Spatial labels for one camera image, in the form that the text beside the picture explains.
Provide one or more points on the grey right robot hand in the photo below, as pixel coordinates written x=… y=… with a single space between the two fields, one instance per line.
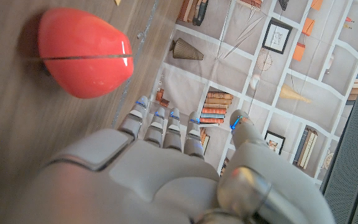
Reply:
x=154 y=186

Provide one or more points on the yellow felt sheet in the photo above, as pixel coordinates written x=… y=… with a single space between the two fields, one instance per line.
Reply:
x=117 y=2

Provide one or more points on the red ball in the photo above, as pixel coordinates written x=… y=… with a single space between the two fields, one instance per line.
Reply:
x=82 y=53

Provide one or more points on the printed bookshelf backdrop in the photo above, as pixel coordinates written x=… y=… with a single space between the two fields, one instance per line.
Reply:
x=259 y=77

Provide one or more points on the dark perforated partition panel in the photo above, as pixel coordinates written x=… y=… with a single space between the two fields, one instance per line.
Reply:
x=353 y=155

